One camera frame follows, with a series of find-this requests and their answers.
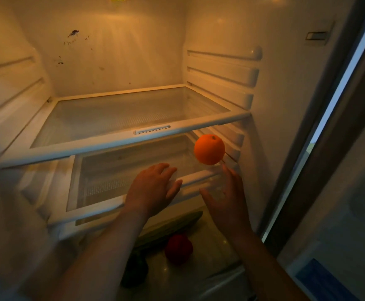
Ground refrigerator door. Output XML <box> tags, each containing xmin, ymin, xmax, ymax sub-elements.
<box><xmin>259</xmin><ymin>0</ymin><xmax>365</xmax><ymax>301</ymax></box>

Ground red bell pepper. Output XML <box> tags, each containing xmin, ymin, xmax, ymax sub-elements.
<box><xmin>165</xmin><ymin>234</ymin><xmax>194</xmax><ymax>265</ymax></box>

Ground small glass refrigerator shelf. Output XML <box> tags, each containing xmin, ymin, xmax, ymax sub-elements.
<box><xmin>48</xmin><ymin>133</ymin><xmax>242</xmax><ymax>227</ymax></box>

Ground person's right forearm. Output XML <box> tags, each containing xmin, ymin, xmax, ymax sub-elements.
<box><xmin>232</xmin><ymin>230</ymin><xmax>310</xmax><ymax>301</ymax></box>

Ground refrigerator wall switch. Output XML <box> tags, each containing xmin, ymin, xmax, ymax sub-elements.
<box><xmin>305</xmin><ymin>22</ymin><xmax>336</xmax><ymax>45</ymax></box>

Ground person's left hand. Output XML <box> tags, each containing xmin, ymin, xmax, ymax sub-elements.
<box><xmin>124</xmin><ymin>163</ymin><xmax>183</xmax><ymax>219</ymax></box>

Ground large glass refrigerator shelf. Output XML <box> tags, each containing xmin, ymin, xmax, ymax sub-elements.
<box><xmin>0</xmin><ymin>84</ymin><xmax>252</xmax><ymax>170</ymax></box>

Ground white refrigerator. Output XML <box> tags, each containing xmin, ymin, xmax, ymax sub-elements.
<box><xmin>0</xmin><ymin>0</ymin><xmax>359</xmax><ymax>301</ymax></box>

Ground person's right hand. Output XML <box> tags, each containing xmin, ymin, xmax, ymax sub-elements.
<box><xmin>200</xmin><ymin>164</ymin><xmax>253</xmax><ymax>240</ymax></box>

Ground green bell pepper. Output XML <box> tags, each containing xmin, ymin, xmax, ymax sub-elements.
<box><xmin>121</xmin><ymin>250</ymin><xmax>149</xmax><ymax>288</ymax></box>

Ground orange fruit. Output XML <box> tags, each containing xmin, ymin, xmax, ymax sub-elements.
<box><xmin>194</xmin><ymin>134</ymin><xmax>226</xmax><ymax>166</ymax></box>

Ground blue packet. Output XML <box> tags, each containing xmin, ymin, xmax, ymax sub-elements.
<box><xmin>295</xmin><ymin>258</ymin><xmax>360</xmax><ymax>301</ymax></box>

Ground person's left forearm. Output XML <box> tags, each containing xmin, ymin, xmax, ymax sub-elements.
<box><xmin>41</xmin><ymin>207</ymin><xmax>149</xmax><ymax>301</ymax></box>

